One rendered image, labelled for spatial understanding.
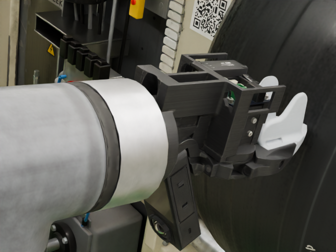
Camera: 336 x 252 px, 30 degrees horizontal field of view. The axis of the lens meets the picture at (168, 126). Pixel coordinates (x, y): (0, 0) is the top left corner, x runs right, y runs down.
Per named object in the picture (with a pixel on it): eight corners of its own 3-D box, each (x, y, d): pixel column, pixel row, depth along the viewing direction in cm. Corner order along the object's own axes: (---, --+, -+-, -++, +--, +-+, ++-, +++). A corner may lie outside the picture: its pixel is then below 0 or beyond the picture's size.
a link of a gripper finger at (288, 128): (345, 95, 57) (281, 103, 51) (323, 152, 59) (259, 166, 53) (318, 81, 59) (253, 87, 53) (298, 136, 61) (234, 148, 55)
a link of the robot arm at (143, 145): (105, 237, 42) (34, 166, 48) (160, 222, 45) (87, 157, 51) (133, 117, 38) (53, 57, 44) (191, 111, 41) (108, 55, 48)
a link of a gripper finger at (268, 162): (309, 151, 54) (241, 166, 49) (303, 167, 55) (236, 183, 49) (269, 127, 57) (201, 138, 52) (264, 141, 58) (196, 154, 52)
